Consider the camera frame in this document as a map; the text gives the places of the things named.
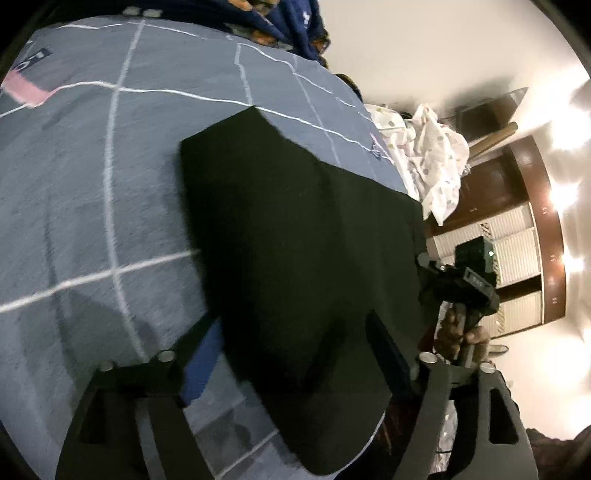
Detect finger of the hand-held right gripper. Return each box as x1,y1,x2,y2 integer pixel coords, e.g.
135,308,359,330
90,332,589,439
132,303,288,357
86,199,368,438
416,252,445,283

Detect dark framed panel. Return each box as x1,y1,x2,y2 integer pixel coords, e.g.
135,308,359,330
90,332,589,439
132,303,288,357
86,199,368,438
455,87,529,140

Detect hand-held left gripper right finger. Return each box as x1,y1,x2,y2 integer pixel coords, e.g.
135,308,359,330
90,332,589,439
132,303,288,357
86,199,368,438
365,309,539,480

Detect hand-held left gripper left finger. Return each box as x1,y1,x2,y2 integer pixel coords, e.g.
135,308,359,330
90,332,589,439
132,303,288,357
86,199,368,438
55,318,227,480

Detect person's right hand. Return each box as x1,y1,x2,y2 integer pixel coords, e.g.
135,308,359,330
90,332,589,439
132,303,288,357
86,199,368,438
436,307,491,361

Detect navy dog print blanket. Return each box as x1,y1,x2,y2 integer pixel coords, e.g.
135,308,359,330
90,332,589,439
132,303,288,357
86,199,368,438
122,0,331,70

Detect person's dark clothing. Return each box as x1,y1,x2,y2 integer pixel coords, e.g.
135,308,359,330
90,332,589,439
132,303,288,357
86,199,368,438
526,427,591,480

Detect white polka dot cloth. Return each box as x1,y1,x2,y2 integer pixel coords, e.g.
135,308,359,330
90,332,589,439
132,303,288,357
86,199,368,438
365,104,472,226

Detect blue checked bed sheet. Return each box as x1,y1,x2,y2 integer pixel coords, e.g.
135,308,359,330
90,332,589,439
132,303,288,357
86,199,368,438
0,16,421,480

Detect black pants with orange lining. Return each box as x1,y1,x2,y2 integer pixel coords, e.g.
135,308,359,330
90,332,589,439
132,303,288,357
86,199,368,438
180,106,428,477

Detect brown wardrobe with white doors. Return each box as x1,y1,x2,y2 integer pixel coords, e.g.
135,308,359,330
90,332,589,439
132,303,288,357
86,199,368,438
425,134,568,340

